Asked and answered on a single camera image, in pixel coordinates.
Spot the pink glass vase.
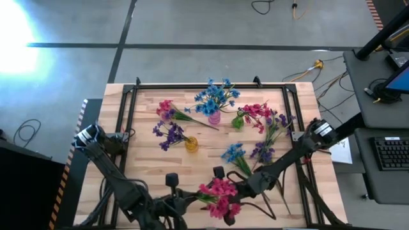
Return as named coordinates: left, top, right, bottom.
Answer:
left=208, top=110, right=222, bottom=126

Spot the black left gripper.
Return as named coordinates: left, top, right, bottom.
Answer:
left=150, top=172, right=205, bottom=229

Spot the black mat striped edge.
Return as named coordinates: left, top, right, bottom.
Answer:
left=47, top=98, right=105, bottom=230

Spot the white paper sheet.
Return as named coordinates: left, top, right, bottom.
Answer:
left=328, top=137, right=353, bottom=165

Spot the yellow floor cable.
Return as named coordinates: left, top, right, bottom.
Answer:
left=291, top=0, right=310, bottom=21

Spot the black floor cable loop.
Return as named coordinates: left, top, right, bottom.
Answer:
left=251, top=0, right=276, bottom=15

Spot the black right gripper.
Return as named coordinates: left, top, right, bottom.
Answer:
left=213, top=165, right=279, bottom=226

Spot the striped hazard tape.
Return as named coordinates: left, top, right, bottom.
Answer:
left=365, top=0, right=384, bottom=31

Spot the black diagonal pole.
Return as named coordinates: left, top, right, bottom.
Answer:
left=355, top=5, right=409, bottom=61

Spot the yellow power plug cable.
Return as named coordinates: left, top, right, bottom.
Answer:
left=289, top=59, right=325, bottom=82

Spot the computer monitor blue screen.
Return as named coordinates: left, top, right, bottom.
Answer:
left=382, top=59, right=409, bottom=95

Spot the black cabinet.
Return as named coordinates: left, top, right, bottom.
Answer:
left=0, top=139, right=66, bottom=230

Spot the black desktop device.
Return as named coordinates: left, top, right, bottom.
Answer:
left=384, top=50, right=409, bottom=70

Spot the yellow glass vase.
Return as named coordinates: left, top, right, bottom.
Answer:
left=184, top=135, right=199, bottom=153

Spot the black computer keyboard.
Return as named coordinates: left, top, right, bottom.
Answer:
left=372, top=136, right=409, bottom=172

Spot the green glass vase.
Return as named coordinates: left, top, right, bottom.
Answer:
left=231, top=114, right=245, bottom=130

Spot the black floor cable coil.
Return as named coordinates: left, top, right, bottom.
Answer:
left=12, top=118, right=42, bottom=145

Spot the black coiled desk cable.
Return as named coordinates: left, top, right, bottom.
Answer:
left=367, top=78, right=404, bottom=105

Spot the grey desk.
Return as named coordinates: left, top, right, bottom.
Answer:
left=343, top=49, right=409, bottom=129
left=353, top=127, right=409, bottom=205

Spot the red artificial flower bunch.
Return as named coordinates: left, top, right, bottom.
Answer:
left=155, top=99, right=220, bottom=131
left=236, top=101, right=273, bottom=134
left=194, top=178, right=243, bottom=220

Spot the blue artificial flower bunch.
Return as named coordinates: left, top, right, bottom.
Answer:
left=195, top=77, right=242, bottom=111
left=220, top=142, right=254, bottom=178
left=183, top=95, right=221, bottom=119

